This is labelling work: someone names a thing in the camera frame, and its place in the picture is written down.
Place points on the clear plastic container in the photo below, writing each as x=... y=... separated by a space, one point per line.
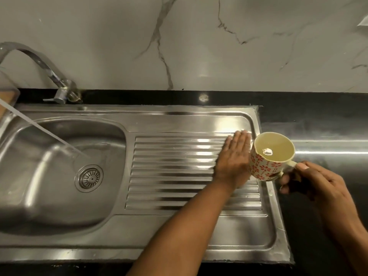
x=10 y=94

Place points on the person's right hand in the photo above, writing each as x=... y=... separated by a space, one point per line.
x=319 y=192

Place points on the cream floral mug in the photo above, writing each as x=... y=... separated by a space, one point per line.
x=264 y=169

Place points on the round metal drain strainer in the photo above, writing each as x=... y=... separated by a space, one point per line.
x=89 y=178

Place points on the chrome faucet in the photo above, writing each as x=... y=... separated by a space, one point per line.
x=43 y=63

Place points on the stainless steel sink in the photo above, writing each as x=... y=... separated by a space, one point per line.
x=115 y=227

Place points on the person's left forearm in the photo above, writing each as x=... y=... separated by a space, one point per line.
x=178 y=235

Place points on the white paper sheet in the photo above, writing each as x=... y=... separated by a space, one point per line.
x=362 y=21

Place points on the running water stream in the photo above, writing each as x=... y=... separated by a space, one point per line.
x=43 y=132

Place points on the person's left hand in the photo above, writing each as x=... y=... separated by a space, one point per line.
x=234 y=163

